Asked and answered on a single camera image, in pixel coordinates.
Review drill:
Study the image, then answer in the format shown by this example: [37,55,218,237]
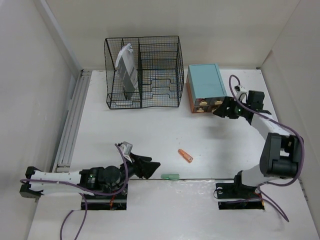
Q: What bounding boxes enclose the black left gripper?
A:
[110,152,159,190]

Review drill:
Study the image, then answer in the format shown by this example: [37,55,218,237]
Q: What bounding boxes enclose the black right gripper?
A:
[212,96,250,119]

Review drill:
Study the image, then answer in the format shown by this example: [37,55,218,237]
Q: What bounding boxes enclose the blue and orange drawer box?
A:
[186,63,227,114]

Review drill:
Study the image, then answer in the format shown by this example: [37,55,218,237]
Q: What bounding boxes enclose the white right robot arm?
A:
[214,90,305,197]

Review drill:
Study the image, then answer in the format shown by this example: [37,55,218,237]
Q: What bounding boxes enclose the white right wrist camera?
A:
[234,84,248,102]

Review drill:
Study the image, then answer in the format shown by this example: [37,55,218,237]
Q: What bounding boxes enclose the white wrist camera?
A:
[115,141,133,159]
[234,84,248,102]

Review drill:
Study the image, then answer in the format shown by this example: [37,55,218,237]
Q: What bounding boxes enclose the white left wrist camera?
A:
[115,141,133,159]

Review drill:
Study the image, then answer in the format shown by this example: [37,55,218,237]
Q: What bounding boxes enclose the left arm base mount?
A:
[84,185,128,211]

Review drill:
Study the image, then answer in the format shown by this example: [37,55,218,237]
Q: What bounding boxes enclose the black wire mesh organizer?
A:
[104,35,185,110]

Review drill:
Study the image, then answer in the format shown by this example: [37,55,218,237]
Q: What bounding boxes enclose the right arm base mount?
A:
[215,182,265,210]

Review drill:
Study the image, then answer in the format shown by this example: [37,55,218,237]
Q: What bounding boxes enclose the aluminium rail frame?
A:
[50,69,92,173]

